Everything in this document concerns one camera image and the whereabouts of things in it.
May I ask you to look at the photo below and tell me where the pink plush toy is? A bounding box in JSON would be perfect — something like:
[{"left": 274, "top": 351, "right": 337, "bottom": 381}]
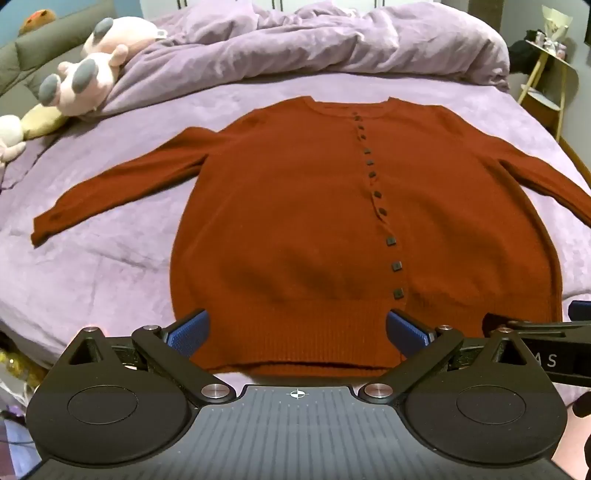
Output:
[{"left": 39, "top": 17, "right": 167, "bottom": 116}]

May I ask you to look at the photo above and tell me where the yellow side table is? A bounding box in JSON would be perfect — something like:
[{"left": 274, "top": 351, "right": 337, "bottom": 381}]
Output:
[{"left": 517, "top": 39, "right": 578, "bottom": 144}]

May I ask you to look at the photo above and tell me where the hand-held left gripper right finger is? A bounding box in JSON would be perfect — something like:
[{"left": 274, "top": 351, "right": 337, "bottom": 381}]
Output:
[{"left": 358, "top": 309, "right": 546, "bottom": 405}]

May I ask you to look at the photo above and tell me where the white plush toy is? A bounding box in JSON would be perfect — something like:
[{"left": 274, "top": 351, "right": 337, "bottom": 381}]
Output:
[{"left": 0, "top": 115, "right": 28, "bottom": 162}]

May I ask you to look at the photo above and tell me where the pale wrapped bouquet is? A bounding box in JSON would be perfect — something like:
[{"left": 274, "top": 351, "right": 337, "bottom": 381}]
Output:
[{"left": 540, "top": 6, "right": 574, "bottom": 38}]

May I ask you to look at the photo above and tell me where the yellow plush toy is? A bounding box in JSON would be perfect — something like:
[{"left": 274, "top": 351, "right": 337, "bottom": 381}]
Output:
[{"left": 21, "top": 104, "right": 70, "bottom": 139}]

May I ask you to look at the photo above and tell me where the red knit cardigan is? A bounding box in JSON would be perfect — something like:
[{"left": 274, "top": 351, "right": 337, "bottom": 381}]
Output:
[{"left": 31, "top": 96, "right": 591, "bottom": 372}]

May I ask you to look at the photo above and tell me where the black cloth pile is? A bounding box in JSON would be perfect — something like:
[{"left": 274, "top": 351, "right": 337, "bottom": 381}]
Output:
[{"left": 508, "top": 30, "right": 546, "bottom": 75}]

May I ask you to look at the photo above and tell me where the yellow crinkled bag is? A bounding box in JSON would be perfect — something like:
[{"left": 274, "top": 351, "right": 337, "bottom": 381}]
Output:
[{"left": 0, "top": 348, "right": 47, "bottom": 386}]

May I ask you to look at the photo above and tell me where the purple duvet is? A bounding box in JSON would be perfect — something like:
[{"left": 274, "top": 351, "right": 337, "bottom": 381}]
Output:
[{"left": 99, "top": 0, "right": 511, "bottom": 116}]

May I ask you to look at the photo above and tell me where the orange plush toy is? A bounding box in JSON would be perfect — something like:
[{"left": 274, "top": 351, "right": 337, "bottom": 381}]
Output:
[{"left": 18, "top": 9, "right": 57, "bottom": 36}]

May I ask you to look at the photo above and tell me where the grey padded headboard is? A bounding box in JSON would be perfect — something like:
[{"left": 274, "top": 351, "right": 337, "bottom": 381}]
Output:
[{"left": 0, "top": 0, "right": 116, "bottom": 100}]

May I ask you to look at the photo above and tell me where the purple bed sheet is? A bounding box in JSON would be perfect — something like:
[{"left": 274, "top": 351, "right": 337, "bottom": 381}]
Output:
[{"left": 0, "top": 74, "right": 591, "bottom": 370}]

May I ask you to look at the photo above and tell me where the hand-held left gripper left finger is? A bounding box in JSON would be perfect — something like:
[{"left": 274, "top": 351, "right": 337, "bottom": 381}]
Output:
[{"left": 60, "top": 309, "right": 236, "bottom": 405}]

